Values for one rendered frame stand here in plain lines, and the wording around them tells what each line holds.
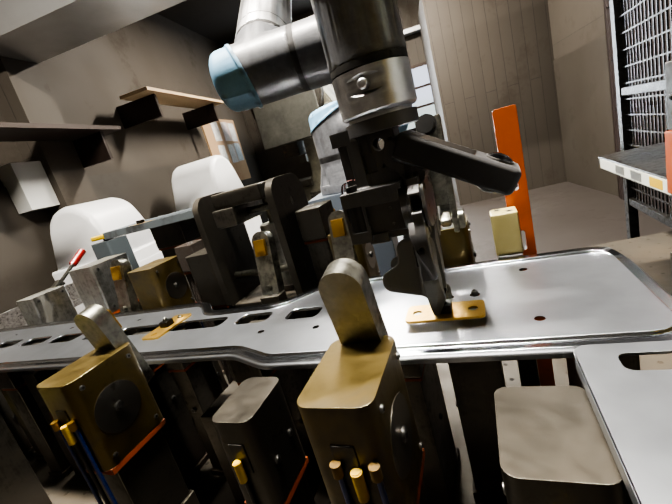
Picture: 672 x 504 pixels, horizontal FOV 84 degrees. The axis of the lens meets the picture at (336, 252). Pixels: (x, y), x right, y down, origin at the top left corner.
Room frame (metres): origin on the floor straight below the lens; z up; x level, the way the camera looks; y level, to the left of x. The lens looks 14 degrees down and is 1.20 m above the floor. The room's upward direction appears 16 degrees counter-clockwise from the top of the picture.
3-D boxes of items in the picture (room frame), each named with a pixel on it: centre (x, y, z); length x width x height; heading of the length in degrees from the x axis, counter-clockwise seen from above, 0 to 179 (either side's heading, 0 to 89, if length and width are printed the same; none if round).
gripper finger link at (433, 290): (0.37, -0.07, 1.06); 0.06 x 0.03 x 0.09; 67
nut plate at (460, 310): (0.38, -0.10, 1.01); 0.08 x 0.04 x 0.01; 67
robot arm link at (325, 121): (1.08, -0.09, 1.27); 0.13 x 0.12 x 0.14; 79
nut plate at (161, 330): (0.61, 0.31, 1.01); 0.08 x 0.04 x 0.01; 156
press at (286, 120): (6.08, 0.03, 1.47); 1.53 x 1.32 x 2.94; 74
